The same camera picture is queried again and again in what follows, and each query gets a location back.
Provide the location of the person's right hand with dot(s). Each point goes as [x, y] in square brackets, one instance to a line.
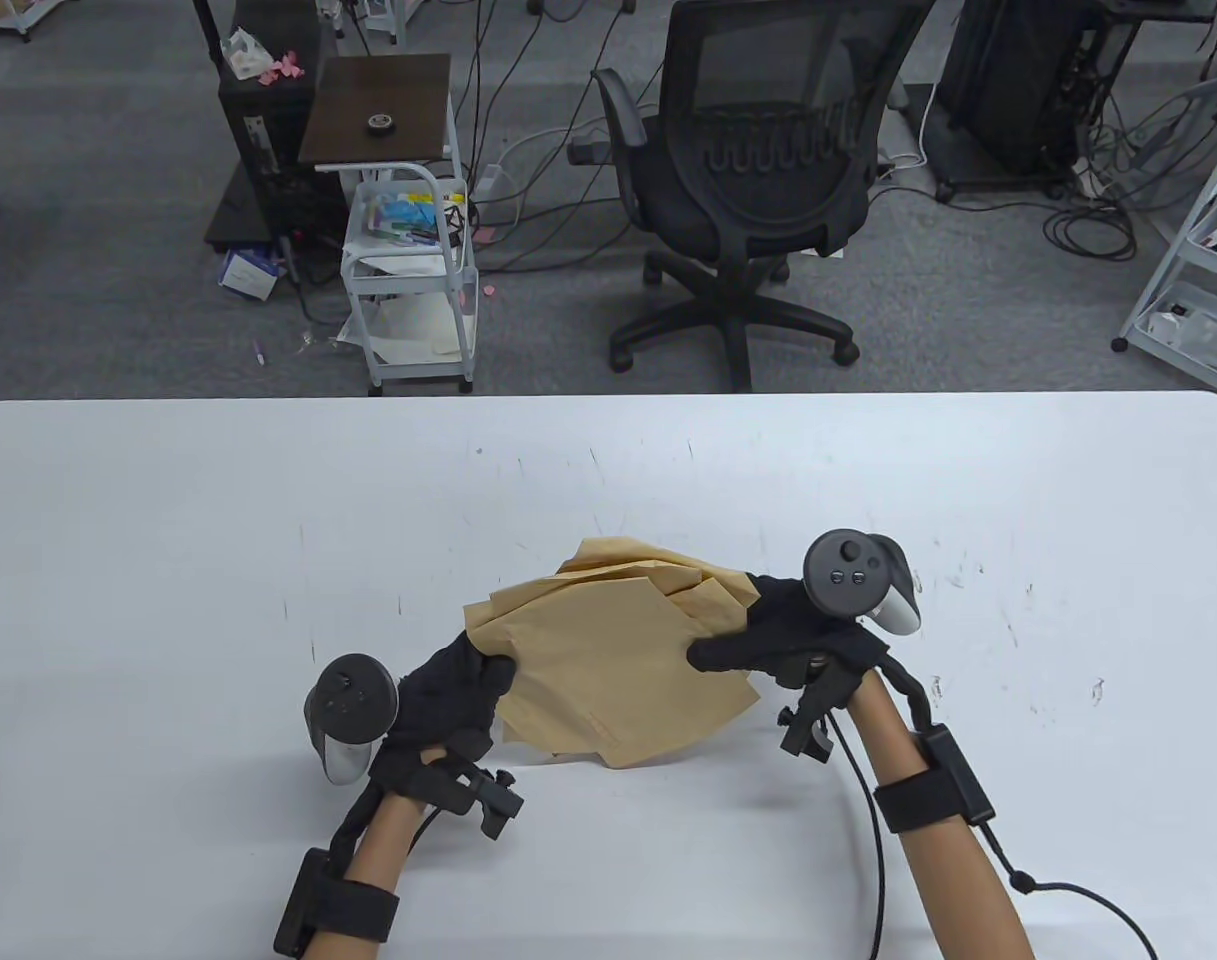
[778, 630]

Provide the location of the person's left hand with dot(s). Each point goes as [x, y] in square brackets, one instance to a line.
[448, 700]

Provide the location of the pile of brown envelopes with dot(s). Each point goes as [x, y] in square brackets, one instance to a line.
[608, 660]

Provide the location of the person's right forearm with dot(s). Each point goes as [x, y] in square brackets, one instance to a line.
[888, 740]

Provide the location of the person's left forearm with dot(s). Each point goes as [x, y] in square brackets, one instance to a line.
[388, 840]

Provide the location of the black sensor box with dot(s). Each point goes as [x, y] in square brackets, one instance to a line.
[298, 910]
[958, 770]

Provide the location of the white paper sheets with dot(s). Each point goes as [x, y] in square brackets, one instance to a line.
[413, 335]

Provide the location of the black mesh office chair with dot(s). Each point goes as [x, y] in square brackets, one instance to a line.
[748, 215]

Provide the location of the white rolling cart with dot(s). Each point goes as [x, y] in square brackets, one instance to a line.
[398, 285]

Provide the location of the blue white cardboard box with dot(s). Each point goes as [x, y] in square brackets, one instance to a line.
[248, 275]

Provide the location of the blue plastic packet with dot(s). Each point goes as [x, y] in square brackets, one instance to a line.
[408, 210]

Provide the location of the white shelf trolley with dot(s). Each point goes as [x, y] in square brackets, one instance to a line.
[1203, 345]

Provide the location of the black tape roll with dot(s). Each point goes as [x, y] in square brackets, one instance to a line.
[371, 124]

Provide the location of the black equipment cabinet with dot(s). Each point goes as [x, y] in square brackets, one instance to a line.
[1008, 90]

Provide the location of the black computer tower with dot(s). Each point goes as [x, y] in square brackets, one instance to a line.
[268, 140]

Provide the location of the dark brown wooden board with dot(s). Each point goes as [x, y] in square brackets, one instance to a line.
[368, 90]

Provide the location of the crumpled white tissue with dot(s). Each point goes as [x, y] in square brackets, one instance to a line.
[243, 55]

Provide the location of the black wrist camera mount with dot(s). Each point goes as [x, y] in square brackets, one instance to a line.
[488, 800]
[808, 735]

